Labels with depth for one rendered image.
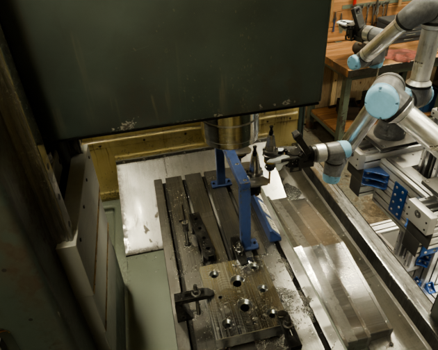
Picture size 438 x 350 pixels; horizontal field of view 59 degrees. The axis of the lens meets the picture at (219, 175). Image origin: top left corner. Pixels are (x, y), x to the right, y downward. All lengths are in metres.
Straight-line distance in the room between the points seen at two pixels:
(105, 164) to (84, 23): 1.53
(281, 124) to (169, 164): 0.70
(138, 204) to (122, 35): 1.41
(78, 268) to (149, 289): 0.89
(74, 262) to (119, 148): 1.31
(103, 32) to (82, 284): 0.59
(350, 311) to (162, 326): 0.75
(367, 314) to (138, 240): 1.10
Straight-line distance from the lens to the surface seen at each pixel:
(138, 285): 1.89
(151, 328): 1.74
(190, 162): 2.24
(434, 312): 1.62
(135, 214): 2.11
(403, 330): 1.75
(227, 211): 1.76
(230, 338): 1.25
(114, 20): 0.83
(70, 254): 0.98
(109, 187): 2.38
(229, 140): 1.02
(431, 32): 2.05
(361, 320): 1.66
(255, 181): 1.40
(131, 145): 2.23
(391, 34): 2.01
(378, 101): 1.49
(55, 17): 0.84
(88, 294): 1.08
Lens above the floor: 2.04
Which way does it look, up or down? 35 degrees down
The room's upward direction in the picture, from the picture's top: 4 degrees counter-clockwise
